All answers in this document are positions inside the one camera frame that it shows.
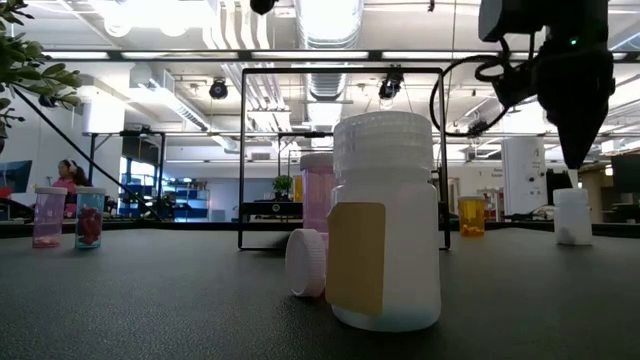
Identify purple medicine bottle white cap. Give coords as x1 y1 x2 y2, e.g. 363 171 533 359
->
31 185 68 250

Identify black table mat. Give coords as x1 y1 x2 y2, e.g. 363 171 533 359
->
0 227 640 360

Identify green potted plant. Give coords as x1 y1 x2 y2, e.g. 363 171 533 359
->
0 0 84 154

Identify dark computer monitor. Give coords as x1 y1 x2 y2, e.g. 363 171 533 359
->
0 159 34 194

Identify black aluminium rig frame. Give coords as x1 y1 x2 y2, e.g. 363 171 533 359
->
0 47 640 239

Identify person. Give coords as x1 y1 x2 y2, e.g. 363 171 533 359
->
51 158 91 219

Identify blue storage shelves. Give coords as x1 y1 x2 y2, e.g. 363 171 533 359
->
118 172 211 220

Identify orange medicine bottle white cap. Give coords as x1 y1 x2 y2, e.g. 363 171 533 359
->
457 195 487 239

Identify white plastic medicine bottle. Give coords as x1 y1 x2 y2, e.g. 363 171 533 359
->
552 187 594 247

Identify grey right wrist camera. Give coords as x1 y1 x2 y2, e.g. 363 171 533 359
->
478 0 551 44

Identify black ceiling-hung camera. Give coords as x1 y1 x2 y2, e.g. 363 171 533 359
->
208 77 230 101
377 72 405 101

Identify teal medicine bottle white cap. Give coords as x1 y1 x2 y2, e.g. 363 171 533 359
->
74 186 107 250

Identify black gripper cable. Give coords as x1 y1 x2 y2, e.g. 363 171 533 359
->
428 39 539 139

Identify white cabinet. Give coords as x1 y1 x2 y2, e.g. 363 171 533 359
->
501 135 548 217

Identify pink medicine bottle white cap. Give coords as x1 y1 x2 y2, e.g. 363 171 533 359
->
284 228 331 299
298 152 337 235

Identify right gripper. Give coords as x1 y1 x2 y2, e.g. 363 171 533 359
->
532 38 617 171

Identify black overhead camera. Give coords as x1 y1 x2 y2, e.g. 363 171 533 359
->
248 0 278 16

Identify black background workstation frame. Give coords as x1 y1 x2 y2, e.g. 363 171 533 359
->
87 130 167 221

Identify white bottle with yellow label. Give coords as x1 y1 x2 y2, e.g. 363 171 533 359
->
324 110 443 334

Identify small background potted plant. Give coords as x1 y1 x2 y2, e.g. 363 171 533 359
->
272 173 295 202

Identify silver ventilation duct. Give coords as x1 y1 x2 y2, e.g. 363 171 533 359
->
292 0 366 104

